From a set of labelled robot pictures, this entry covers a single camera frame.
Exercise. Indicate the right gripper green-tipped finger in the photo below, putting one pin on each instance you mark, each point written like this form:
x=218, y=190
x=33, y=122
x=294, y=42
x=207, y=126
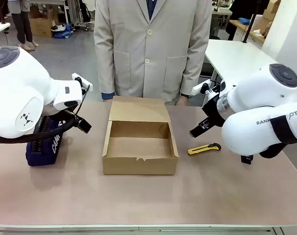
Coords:
x=207, y=121
x=197, y=131

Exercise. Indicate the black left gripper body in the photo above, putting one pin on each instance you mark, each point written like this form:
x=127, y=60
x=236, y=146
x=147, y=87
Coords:
x=83, y=125

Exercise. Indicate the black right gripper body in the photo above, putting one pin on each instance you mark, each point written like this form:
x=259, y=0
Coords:
x=214, y=112

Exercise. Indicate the yellow black utility knife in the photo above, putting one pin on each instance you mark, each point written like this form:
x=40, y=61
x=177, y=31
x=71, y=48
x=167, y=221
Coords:
x=202, y=148

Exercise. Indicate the brown cardboard box with lid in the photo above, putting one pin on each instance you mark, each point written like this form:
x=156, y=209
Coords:
x=138, y=161

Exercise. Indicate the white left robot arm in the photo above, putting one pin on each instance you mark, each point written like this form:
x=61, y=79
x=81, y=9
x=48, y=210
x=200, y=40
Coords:
x=18, y=93

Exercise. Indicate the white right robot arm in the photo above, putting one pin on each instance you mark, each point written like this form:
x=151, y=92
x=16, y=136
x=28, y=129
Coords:
x=256, y=105

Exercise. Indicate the open cardboard box on floor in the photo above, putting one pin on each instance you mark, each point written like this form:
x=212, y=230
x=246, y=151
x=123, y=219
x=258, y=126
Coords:
x=40, y=24

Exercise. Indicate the person's left hand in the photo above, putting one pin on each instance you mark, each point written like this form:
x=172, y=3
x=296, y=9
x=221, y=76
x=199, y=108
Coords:
x=184, y=101

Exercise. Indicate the navy campus pencil case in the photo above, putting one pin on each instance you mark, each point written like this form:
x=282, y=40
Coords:
x=43, y=155

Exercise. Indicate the black stapler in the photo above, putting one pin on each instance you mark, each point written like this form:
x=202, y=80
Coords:
x=246, y=159

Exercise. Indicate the large white side table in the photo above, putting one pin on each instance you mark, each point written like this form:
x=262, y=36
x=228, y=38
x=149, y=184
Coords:
x=231, y=58

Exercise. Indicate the wooden workbench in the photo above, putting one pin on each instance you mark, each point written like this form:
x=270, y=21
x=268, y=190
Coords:
x=239, y=27

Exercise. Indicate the person in beige coat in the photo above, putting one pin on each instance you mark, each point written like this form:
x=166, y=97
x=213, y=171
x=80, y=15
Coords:
x=148, y=49

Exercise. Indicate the blue plastic bag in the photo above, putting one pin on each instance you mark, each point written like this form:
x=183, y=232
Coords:
x=62, y=31

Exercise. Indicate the blue cloth bundle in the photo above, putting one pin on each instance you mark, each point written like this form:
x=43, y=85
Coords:
x=244, y=20

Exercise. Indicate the black slanted pole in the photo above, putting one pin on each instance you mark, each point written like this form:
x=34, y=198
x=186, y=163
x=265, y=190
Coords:
x=250, y=22

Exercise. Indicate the person in black clothes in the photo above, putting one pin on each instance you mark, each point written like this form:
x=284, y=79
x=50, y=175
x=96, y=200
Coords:
x=239, y=12

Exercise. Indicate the stacked cardboard boxes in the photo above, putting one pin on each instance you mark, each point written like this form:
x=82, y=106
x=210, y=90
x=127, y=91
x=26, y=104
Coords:
x=271, y=9

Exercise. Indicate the bystander in grey trousers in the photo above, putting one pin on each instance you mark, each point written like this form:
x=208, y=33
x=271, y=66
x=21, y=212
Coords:
x=22, y=22

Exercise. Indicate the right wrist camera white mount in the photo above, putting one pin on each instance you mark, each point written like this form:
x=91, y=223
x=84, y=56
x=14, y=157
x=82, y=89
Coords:
x=203, y=88

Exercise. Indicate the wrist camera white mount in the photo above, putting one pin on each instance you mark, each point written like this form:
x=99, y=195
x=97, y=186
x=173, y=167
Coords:
x=83, y=82
x=203, y=88

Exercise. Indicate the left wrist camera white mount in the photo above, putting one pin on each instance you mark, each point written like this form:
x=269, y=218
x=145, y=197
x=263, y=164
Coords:
x=83, y=82

